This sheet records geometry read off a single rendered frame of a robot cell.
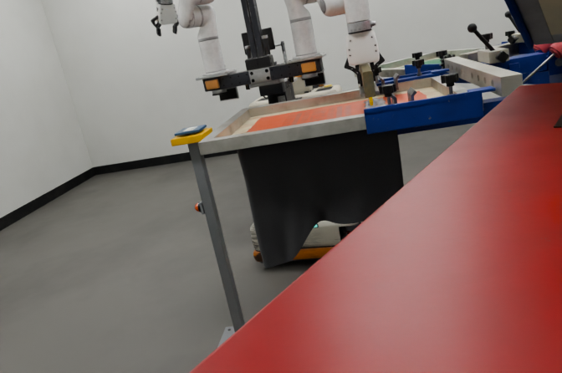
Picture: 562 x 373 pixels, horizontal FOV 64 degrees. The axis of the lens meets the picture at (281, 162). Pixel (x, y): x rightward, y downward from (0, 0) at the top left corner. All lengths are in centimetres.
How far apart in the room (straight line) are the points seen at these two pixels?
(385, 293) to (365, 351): 4
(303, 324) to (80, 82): 613
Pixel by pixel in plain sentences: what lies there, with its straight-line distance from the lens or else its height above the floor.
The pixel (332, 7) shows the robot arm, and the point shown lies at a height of 129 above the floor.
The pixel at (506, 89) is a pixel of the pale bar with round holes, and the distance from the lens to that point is 125.
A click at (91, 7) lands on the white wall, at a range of 613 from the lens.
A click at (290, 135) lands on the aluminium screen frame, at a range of 127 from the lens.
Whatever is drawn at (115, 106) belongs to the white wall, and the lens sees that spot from 612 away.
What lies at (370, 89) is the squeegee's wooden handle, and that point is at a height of 104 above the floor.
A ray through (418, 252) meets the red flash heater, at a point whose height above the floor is 110.
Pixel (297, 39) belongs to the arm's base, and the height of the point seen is 122.
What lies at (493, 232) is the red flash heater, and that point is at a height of 110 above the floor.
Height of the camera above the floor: 123
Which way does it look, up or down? 15 degrees down
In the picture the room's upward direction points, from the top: 11 degrees counter-clockwise
